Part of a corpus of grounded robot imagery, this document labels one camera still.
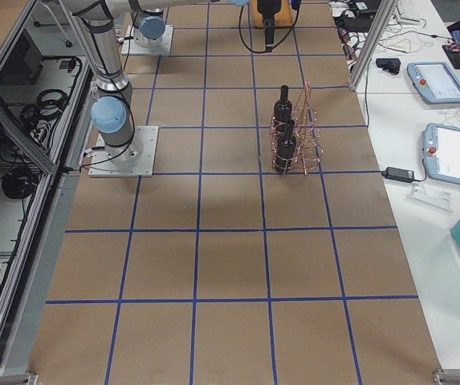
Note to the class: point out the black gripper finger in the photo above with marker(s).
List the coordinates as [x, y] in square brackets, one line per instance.
[269, 33]

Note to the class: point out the far dark wine bottle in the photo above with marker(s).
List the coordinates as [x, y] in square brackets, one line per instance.
[283, 108]

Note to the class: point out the dark wine bottle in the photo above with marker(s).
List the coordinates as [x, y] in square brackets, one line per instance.
[283, 108]
[285, 148]

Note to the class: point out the near dark wine bottle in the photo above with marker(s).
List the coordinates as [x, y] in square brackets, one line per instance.
[285, 148]

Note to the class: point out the small black device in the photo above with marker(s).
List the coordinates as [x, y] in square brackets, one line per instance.
[391, 65]

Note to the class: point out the upper teach pendant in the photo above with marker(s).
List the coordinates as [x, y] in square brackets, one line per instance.
[435, 82]

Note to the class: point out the teach pendant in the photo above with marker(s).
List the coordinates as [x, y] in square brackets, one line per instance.
[441, 152]
[435, 82]

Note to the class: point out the black power adapter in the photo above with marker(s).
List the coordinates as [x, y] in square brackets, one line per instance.
[398, 174]

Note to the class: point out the lower teach pendant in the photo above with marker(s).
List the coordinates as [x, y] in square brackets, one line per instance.
[441, 152]

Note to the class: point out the clear acrylic stand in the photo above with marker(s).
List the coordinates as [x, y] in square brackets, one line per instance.
[436, 199]

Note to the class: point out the aluminium frame post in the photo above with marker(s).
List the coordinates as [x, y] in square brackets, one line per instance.
[379, 23]

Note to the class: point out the copper wire bottle basket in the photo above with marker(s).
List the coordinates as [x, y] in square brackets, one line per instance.
[308, 151]

